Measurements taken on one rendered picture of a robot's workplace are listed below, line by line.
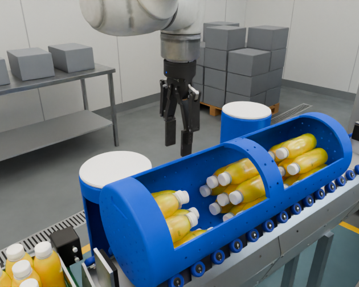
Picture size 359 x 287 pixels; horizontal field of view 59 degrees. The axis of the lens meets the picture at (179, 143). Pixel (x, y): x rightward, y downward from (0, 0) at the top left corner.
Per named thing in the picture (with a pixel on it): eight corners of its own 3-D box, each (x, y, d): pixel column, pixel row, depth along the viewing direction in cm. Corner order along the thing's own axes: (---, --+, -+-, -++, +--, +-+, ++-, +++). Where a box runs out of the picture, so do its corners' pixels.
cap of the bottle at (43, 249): (41, 259, 79) (40, 254, 78) (32, 253, 81) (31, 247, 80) (54, 250, 82) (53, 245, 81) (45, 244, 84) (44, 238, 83)
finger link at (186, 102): (186, 83, 76) (190, 83, 75) (194, 130, 78) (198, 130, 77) (173, 86, 74) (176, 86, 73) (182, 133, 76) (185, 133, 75)
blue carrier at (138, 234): (342, 192, 125) (362, 125, 112) (153, 316, 78) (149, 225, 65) (282, 162, 145) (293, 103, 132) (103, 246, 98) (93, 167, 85)
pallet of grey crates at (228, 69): (278, 112, 473) (290, 27, 421) (247, 127, 423) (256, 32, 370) (215, 94, 550) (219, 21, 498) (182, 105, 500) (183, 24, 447)
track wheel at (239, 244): (240, 234, 98) (236, 235, 99) (229, 241, 95) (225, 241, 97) (245, 249, 97) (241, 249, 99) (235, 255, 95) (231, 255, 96)
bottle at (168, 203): (130, 242, 84) (182, 213, 90) (131, 234, 78) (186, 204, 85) (119, 220, 86) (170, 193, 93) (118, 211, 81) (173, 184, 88)
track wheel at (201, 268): (203, 257, 90) (199, 257, 91) (190, 264, 87) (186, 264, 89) (208, 272, 89) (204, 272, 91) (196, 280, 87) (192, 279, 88)
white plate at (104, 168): (76, 157, 132) (76, 159, 132) (83, 193, 109) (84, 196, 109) (141, 146, 141) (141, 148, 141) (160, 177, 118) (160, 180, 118)
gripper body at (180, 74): (204, 60, 72) (202, 99, 76) (182, 54, 78) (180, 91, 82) (177, 64, 68) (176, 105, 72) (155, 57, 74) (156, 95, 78)
